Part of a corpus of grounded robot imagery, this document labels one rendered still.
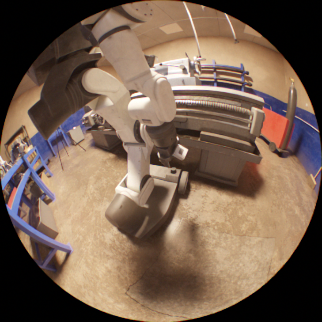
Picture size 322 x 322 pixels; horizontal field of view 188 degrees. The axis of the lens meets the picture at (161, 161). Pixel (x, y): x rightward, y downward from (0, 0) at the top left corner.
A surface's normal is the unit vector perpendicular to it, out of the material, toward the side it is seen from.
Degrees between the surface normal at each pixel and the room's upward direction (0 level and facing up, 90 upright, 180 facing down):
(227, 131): 90
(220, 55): 90
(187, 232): 0
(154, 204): 0
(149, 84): 63
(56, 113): 112
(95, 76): 90
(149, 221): 0
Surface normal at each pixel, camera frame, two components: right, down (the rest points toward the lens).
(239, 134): -0.51, 0.58
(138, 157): -0.38, 0.18
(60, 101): 0.93, 0.37
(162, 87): 0.84, 0.29
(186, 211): -0.11, -0.78
